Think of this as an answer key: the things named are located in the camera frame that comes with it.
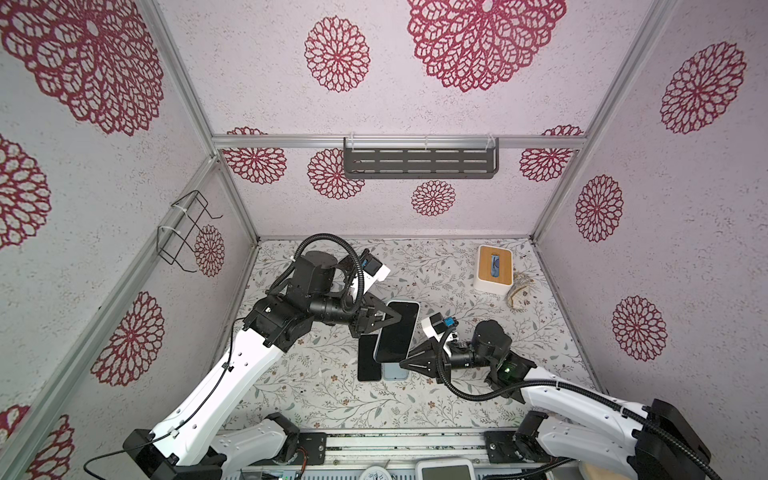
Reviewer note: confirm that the black phone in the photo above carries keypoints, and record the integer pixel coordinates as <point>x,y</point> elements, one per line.
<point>394,340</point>

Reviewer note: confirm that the black wire wall rack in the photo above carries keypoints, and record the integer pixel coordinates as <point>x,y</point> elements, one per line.
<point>192,243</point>

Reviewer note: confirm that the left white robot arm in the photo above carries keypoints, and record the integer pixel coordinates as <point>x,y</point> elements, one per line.
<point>188,443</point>

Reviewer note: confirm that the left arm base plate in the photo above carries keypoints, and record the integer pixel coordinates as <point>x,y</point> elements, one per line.
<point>307,447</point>

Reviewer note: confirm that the grey wall shelf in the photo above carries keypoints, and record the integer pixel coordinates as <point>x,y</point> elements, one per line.
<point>424,163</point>

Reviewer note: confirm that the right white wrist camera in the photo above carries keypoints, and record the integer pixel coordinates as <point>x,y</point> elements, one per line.
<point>436,326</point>

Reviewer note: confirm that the white wooden-top tissue box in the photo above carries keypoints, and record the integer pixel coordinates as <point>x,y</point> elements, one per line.
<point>494,272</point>

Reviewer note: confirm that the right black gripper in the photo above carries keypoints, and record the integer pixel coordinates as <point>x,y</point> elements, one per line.
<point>431,360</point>

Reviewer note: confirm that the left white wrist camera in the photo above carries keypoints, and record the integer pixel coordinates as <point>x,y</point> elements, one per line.
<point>374,271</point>

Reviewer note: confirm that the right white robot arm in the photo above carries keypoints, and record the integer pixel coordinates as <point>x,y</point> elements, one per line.
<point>565,422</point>

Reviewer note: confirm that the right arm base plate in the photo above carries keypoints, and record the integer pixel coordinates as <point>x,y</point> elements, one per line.
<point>503,448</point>

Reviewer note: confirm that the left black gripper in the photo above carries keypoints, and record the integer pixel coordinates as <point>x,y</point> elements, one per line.
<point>366,321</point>

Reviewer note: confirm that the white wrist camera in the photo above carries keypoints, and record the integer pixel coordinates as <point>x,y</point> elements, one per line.
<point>436,326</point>
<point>374,271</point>

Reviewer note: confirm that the white display device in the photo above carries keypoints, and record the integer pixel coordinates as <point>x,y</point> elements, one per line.
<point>453,468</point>

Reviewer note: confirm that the white round timer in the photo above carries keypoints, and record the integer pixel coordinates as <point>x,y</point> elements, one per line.
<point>375,473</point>

